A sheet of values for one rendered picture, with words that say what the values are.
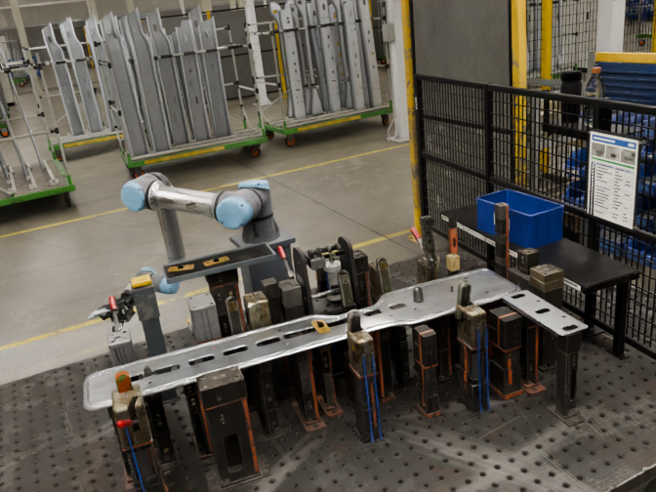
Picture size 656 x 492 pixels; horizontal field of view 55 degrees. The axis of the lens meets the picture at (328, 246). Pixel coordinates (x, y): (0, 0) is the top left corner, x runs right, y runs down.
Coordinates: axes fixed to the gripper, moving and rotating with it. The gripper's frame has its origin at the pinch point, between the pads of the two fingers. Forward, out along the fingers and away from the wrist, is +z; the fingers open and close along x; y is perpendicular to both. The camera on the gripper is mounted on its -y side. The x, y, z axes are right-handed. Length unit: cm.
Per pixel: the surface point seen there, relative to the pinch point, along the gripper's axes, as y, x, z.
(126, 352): 51, -13, 28
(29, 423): -3.6, 2.3, 39.6
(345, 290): 98, 13, -19
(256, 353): 86, 2, 18
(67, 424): 10.0, 7.1, 36.8
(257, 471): 85, 24, 42
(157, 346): 41.5, -0.2, 11.4
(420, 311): 123, 23, -15
